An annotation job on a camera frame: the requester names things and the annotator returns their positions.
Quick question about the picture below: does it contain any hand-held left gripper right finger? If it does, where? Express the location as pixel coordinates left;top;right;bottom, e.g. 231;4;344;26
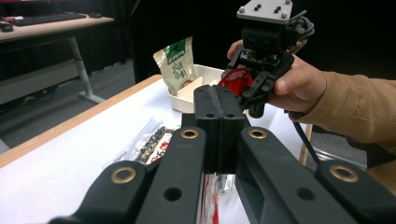
214;84;250;175

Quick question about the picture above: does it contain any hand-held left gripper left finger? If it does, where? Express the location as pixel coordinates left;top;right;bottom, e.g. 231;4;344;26
181;84;221;175

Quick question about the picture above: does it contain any red seasoning packet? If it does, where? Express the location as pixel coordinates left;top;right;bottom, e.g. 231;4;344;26
217;67;254;97

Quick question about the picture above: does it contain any white divided tray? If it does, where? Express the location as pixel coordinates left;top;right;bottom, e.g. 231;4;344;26
167;63;226;115

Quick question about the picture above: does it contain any beige and green pouch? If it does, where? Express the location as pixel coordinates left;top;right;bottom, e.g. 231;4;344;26
152;35;198;97

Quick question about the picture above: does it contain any clear bag of dried seaweed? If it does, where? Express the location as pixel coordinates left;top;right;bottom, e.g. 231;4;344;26
113;116;237;224

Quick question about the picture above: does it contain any wooden desk with metal legs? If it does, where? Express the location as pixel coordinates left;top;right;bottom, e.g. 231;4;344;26
0;14;115;105

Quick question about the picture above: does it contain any black keyboard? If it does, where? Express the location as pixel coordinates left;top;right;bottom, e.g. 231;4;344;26
9;11;88;28

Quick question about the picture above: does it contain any grey cable bundle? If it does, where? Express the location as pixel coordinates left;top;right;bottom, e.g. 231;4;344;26
289;9;316;44

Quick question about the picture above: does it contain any black cable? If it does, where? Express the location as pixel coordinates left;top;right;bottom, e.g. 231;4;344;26
291;120;322;166

